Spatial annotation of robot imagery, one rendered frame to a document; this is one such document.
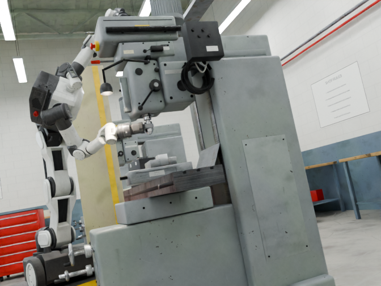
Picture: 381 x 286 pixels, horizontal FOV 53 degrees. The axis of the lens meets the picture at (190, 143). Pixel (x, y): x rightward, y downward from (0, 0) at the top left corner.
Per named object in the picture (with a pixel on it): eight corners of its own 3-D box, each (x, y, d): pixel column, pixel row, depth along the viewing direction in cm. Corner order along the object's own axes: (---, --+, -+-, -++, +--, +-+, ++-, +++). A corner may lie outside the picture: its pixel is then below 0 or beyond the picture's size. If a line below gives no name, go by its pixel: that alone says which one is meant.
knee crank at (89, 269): (54, 285, 204) (53, 274, 205) (54, 283, 210) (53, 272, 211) (95, 275, 212) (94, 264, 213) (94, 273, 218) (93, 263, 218)
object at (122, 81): (125, 111, 222) (119, 77, 224) (124, 113, 225) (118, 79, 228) (131, 110, 223) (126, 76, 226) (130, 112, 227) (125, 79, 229)
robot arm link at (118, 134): (122, 120, 225) (102, 123, 224) (123, 135, 219) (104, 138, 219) (125, 131, 234) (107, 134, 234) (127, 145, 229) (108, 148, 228)
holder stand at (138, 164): (143, 186, 251) (138, 156, 254) (131, 189, 270) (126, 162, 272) (159, 184, 257) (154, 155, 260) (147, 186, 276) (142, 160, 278)
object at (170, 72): (167, 102, 220) (159, 61, 224) (156, 113, 243) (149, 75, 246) (197, 100, 227) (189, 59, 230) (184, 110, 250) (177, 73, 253)
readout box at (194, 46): (192, 56, 202) (185, 20, 205) (187, 63, 211) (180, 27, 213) (225, 54, 209) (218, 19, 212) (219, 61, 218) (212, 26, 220)
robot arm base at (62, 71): (51, 78, 249) (65, 74, 245) (57, 63, 256) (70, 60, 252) (66, 92, 261) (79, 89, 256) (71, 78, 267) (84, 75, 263)
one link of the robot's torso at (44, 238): (38, 249, 263) (36, 230, 264) (66, 243, 276) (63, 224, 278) (49, 249, 248) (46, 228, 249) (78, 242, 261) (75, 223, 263)
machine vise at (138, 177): (130, 184, 195) (127, 163, 196) (126, 186, 209) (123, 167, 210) (194, 173, 206) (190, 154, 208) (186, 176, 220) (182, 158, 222)
